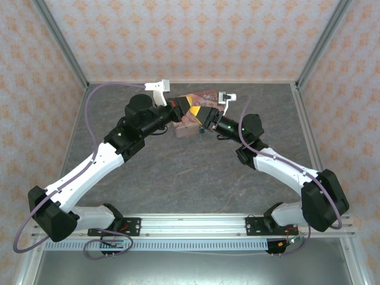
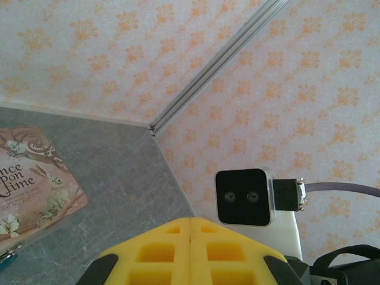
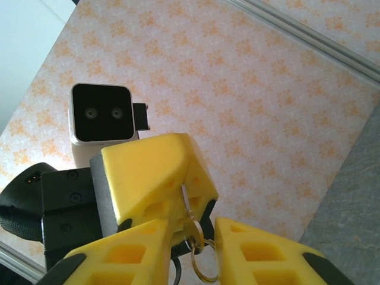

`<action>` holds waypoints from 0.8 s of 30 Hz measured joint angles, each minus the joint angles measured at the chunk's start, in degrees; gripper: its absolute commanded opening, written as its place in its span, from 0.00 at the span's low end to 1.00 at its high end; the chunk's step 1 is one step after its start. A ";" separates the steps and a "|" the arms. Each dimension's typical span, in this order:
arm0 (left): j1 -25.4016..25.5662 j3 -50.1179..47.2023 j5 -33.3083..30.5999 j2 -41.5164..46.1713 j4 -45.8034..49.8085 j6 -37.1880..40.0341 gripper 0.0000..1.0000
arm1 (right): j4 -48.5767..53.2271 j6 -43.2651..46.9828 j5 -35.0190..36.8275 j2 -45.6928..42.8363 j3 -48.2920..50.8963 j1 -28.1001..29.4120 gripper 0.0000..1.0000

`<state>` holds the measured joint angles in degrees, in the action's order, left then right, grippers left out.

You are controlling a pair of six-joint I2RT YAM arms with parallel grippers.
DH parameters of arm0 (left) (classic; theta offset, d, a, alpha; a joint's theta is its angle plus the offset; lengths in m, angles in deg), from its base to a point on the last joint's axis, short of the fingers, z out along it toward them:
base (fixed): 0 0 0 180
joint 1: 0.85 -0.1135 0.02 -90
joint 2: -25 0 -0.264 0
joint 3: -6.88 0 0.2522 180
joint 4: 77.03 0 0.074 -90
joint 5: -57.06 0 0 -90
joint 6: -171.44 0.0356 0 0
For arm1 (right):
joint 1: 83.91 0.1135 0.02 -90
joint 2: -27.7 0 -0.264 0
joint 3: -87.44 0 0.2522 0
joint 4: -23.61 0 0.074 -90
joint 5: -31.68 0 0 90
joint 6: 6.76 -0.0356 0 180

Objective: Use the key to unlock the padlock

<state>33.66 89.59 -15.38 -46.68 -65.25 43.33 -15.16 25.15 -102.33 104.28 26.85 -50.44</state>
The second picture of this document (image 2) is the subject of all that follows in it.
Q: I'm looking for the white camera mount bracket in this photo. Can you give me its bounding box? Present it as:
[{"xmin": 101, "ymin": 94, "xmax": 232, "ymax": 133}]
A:
[{"xmin": 274, "ymin": 211, "xmax": 303, "ymax": 259}]

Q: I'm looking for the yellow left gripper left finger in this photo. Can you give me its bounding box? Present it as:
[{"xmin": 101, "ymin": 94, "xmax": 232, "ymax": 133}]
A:
[{"xmin": 76, "ymin": 217, "xmax": 191, "ymax": 285}]

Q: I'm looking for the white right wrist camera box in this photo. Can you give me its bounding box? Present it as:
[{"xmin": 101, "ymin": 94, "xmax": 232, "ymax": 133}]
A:
[{"xmin": 214, "ymin": 167, "xmax": 279, "ymax": 229}]

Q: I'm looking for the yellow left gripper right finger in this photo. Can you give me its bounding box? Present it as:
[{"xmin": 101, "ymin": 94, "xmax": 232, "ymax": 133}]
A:
[{"xmin": 189, "ymin": 217, "xmax": 299, "ymax": 285}]

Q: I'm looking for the pink illustrated book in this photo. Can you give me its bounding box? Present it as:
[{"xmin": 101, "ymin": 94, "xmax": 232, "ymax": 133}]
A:
[{"xmin": 0, "ymin": 124, "xmax": 89, "ymax": 252}]

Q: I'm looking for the aluminium frame corner post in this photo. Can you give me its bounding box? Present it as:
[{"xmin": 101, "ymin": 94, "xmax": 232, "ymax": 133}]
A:
[{"xmin": 149, "ymin": 0, "xmax": 291, "ymax": 138}]

